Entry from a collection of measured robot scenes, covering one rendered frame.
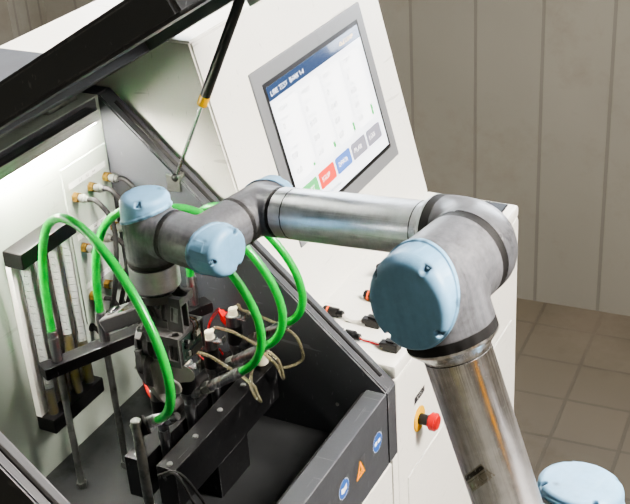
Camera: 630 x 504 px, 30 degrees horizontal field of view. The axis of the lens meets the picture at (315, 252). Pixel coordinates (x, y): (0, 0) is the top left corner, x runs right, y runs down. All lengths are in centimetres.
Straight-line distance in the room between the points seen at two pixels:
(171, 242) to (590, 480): 65
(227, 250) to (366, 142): 93
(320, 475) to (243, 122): 64
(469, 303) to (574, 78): 252
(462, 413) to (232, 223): 44
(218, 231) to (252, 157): 55
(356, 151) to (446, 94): 155
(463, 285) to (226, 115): 84
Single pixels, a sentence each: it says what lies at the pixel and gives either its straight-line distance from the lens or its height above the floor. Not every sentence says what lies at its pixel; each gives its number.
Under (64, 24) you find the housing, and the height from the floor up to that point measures 147.
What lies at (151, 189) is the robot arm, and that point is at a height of 146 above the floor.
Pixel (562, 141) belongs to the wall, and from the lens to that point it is 394.
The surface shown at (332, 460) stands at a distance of 197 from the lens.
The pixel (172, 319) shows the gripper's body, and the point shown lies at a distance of 176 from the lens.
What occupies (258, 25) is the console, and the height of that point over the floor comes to 151.
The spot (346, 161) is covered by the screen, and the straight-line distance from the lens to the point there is 242.
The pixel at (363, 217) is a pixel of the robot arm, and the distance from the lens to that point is 158.
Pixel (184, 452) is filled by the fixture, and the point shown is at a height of 98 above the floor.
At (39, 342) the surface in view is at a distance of 206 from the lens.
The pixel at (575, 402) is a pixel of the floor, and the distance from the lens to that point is 374.
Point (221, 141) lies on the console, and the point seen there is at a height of 137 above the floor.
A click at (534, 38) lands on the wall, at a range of 384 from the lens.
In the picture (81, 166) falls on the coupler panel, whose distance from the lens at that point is 212.
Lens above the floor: 217
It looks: 28 degrees down
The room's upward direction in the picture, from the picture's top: 4 degrees counter-clockwise
